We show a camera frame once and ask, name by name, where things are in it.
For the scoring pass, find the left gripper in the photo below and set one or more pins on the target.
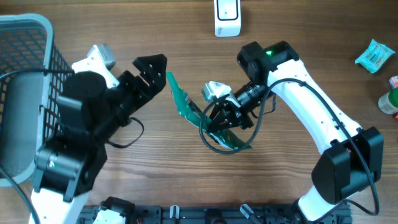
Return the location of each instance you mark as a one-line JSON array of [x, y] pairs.
[[156, 83]]

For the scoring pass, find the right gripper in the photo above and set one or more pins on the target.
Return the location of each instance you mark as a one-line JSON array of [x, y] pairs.
[[235, 116]]

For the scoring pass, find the green snack bag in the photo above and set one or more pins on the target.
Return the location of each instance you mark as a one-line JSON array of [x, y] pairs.
[[192, 113]]

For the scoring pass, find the light blue tissue pack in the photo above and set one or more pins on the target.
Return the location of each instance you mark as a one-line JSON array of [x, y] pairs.
[[374, 56]]

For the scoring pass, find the small jar green lid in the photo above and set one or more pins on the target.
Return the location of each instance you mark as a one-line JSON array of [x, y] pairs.
[[388, 102]]

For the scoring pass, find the pink white tissue pack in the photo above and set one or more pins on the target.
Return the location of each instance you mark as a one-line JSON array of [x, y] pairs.
[[393, 81]]

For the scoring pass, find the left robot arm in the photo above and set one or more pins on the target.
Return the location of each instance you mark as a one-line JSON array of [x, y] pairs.
[[93, 106]]

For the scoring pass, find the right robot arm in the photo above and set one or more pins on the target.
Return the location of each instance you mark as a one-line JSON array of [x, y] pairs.
[[350, 156]]

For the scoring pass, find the white barcode scanner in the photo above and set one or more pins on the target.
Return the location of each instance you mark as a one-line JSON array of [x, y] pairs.
[[227, 15]]

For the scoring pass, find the grey plastic shopping basket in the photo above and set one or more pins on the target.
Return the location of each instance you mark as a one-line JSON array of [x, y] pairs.
[[32, 75]]

